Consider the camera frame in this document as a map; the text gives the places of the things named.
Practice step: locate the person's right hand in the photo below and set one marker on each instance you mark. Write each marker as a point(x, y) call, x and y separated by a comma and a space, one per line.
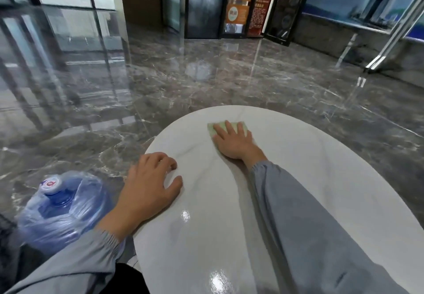
point(237, 146)

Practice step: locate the person's left hand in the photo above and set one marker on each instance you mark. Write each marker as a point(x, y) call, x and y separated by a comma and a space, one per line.
point(145, 194)

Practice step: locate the person's left thumb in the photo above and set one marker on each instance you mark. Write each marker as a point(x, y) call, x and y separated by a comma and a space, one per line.
point(174, 187)

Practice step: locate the person's right middle finger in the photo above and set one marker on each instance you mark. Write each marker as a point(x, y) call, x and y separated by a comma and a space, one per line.
point(230, 128)

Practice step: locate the person's right thumb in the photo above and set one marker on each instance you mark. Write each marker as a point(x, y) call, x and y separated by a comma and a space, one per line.
point(216, 140)

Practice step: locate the person's right little finger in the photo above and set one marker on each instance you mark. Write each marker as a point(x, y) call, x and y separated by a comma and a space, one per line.
point(250, 136)

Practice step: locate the light green cleaning cloth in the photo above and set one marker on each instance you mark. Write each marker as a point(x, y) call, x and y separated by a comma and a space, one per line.
point(211, 128)

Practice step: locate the person's left forearm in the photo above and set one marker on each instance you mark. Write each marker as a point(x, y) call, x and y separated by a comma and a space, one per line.
point(73, 264)

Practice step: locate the person's right forearm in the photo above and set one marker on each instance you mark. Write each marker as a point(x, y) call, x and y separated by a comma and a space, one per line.
point(308, 224)

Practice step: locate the person's black trousers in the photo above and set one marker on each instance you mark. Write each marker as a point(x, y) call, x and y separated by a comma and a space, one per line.
point(131, 279)

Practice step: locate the blue water jug in plastic bag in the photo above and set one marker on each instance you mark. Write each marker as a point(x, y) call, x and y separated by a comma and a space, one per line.
point(63, 211)

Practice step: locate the red notice board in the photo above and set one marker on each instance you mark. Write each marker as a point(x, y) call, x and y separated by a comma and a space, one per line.
point(261, 5)

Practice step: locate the dark metal elevator door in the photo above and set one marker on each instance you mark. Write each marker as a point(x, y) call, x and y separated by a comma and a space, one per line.
point(204, 3)

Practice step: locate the black glossy door panel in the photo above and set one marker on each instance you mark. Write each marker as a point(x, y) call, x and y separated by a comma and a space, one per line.
point(290, 5)

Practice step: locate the silver metal door frame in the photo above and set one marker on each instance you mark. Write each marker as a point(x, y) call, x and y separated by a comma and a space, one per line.
point(394, 31)

